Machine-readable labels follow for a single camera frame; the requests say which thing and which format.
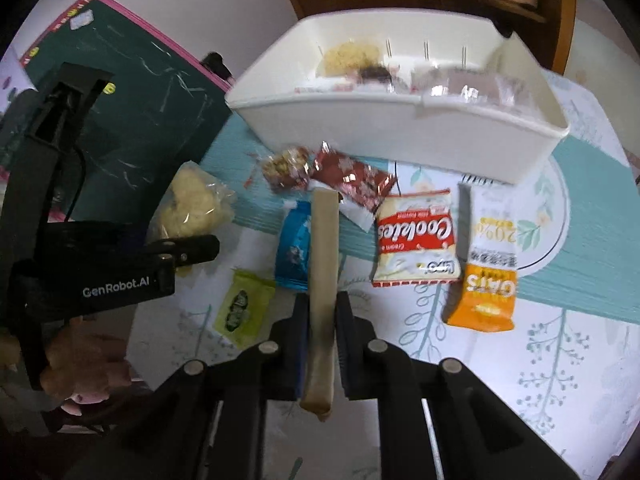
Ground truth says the brown wooden shelf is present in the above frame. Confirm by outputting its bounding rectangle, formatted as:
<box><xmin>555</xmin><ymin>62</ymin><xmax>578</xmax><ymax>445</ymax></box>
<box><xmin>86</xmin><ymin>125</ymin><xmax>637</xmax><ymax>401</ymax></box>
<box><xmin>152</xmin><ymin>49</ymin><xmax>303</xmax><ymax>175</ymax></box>
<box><xmin>435</xmin><ymin>0</ymin><xmax>576</xmax><ymax>71</ymax></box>

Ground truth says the black clip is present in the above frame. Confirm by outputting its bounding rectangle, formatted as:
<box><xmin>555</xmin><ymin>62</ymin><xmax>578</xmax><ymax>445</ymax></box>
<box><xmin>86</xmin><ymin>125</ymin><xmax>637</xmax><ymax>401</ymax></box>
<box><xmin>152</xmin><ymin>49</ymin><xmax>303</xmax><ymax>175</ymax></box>
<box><xmin>202</xmin><ymin>51</ymin><xmax>236</xmax><ymax>86</ymax></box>

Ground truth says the small blue snack packet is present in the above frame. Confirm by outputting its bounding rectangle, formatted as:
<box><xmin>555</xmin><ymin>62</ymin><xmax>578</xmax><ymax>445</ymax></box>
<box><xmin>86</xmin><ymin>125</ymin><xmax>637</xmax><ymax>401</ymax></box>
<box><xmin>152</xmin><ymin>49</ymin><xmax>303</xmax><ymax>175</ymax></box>
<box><xmin>274</xmin><ymin>200</ymin><xmax>313</xmax><ymax>292</ymax></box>

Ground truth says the red and white biscuit packet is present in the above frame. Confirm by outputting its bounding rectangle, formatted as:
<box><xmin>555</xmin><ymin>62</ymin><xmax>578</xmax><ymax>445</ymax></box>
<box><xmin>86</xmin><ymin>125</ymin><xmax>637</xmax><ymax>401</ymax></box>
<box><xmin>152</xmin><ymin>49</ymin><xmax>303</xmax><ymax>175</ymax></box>
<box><xmin>371</xmin><ymin>188</ymin><xmax>462</xmax><ymax>288</ymax></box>

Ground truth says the white plastic bin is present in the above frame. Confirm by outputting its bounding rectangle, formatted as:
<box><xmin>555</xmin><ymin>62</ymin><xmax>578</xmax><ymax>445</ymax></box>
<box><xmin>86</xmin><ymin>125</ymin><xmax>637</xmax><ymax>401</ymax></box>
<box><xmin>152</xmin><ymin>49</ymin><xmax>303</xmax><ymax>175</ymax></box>
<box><xmin>225</xmin><ymin>8</ymin><xmax>571</xmax><ymax>186</ymax></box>

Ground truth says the person's left hand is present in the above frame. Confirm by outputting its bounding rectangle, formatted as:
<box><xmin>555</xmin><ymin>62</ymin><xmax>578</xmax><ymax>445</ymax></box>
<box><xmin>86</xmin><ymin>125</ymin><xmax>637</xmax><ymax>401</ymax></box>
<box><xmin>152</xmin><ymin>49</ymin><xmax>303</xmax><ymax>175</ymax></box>
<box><xmin>42</xmin><ymin>317</ymin><xmax>133</xmax><ymax>416</ymax></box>

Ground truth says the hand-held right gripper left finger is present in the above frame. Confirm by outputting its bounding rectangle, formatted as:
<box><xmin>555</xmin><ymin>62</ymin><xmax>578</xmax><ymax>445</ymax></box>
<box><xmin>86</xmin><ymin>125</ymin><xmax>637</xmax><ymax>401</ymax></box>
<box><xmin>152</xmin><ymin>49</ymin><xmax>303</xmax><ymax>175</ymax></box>
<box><xmin>100</xmin><ymin>292</ymin><xmax>311</xmax><ymax>480</ymax></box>

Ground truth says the clear nut bar packet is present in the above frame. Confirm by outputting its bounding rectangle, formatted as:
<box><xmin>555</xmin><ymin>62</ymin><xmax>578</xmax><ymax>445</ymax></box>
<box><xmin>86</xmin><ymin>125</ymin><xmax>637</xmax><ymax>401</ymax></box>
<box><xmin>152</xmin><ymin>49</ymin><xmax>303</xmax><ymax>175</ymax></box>
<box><xmin>260</xmin><ymin>145</ymin><xmax>313</xmax><ymax>192</ymax></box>

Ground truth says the green chalkboard with pink frame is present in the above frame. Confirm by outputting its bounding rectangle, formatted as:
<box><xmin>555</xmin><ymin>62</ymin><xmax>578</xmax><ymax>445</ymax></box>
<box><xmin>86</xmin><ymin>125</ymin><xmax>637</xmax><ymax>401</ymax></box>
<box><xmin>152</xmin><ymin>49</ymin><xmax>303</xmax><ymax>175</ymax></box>
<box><xmin>0</xmin><ymin>0</ymin><xmax>233</xmax><ymax>226</ymax></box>

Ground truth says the small green snack packet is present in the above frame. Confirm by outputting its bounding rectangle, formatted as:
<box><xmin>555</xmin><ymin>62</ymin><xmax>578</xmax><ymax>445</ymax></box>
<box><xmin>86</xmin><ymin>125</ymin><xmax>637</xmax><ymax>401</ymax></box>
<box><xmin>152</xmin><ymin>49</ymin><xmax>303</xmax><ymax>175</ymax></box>
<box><xmin>212</xmin><ymin>269</ymin><xmax>277</xmax><ymax>351</ymax></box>

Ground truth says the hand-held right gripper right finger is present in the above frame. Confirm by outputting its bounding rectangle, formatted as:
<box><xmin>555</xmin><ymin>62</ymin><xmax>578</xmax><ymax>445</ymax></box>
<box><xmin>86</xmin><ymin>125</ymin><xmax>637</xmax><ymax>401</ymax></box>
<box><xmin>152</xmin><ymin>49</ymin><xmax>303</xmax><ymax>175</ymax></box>
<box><xmin>334</xmin><ymin>291</ymin><xmax>576</xmax><ymax>480</ymax></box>

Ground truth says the tree-print tablecloth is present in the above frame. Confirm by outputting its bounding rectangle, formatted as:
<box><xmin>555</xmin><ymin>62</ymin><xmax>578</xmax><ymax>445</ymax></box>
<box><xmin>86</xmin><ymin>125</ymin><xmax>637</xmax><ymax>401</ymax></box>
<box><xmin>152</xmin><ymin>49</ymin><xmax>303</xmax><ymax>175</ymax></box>
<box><xmin>125</xmin><ymin>67</ymin><xmax>640</xmax><ymax>480</ymax></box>

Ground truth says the yellow puffed snack pack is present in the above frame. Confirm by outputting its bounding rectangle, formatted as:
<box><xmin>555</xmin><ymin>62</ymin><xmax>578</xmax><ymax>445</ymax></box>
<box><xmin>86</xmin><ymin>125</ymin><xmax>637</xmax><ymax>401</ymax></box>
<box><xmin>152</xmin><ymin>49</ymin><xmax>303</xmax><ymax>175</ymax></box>
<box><xmin>320</xmin><ymin>40</ymin><xmax>383</xmax><ymax>78</ymax></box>
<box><xmin>147</xmin><ymin>161</ymin><xmax>237</xmax><ymax>276</ymax></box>

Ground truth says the red patterned snack packet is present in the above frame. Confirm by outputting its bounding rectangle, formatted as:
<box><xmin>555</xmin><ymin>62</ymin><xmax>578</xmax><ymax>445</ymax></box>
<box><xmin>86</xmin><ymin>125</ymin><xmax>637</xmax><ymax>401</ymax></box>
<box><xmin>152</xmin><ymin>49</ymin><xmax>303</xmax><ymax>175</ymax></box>
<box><xmin>307</xmin><ymin>141</ymin><xmax>398</xmax><ymax>235</ymax></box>

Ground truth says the pale floral wardrobe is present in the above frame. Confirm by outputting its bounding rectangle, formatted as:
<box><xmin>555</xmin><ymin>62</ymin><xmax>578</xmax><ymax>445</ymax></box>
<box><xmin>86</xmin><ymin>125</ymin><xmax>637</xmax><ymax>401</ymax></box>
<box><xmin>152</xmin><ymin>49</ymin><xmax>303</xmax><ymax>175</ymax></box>
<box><xmin>565</xmin><ymin>0</ymin><xmax>640</xmax><ymax>161</ymax></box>

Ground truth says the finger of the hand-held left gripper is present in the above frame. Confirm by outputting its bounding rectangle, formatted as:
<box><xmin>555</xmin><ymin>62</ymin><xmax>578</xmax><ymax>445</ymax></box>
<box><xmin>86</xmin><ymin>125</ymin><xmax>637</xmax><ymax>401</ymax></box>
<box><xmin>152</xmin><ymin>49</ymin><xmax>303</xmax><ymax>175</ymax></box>
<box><xmin>142</xmin><ymin>234</ymin><xmax>221</xmax><ymax>273</ymax></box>

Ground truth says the white and orange snack packet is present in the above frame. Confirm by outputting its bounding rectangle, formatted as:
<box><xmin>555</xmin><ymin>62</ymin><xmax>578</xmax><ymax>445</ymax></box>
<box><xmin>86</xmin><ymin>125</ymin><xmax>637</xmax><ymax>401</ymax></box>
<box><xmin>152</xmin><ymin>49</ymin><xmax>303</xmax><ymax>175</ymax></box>
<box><xmin>442</xmin><ymin>183</ymin><xmax>521</xmax><ymax>333</ymax></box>

